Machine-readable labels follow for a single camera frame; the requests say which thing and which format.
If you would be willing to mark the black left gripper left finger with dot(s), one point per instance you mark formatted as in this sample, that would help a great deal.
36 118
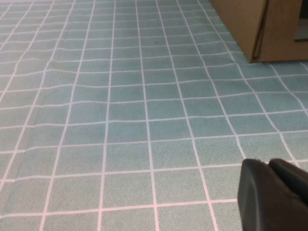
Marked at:
260 204

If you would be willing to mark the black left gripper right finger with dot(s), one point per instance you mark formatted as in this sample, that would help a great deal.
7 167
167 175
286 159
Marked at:
293 178

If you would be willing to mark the brown cardboard shoe box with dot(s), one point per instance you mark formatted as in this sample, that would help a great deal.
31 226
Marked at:
240 24

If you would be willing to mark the green white-checked tablecloth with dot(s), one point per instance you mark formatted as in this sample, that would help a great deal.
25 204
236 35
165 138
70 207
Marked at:
120 120

